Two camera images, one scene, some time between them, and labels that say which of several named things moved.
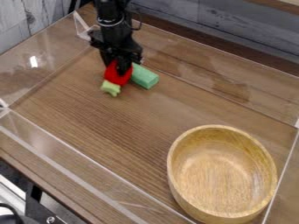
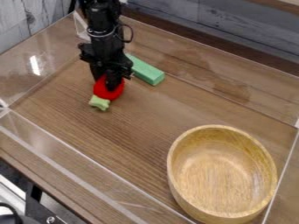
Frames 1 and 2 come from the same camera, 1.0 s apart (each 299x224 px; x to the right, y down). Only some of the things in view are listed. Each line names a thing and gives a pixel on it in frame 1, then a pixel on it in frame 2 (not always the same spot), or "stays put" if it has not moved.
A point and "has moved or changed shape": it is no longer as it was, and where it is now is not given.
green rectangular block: x=143 y=78 has moved or changed shape
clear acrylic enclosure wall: x=76 y=177 stays put
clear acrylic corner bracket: x=83 y=30 stays put
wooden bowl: x=222 y=174 stays put
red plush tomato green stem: x=115 y=80 has moved or changed shape
